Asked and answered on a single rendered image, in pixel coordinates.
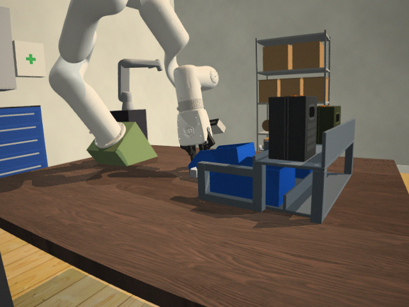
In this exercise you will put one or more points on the blue bin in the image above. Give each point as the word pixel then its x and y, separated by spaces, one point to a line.
pixel 226 154
pixel 301 173
pixel 279 180

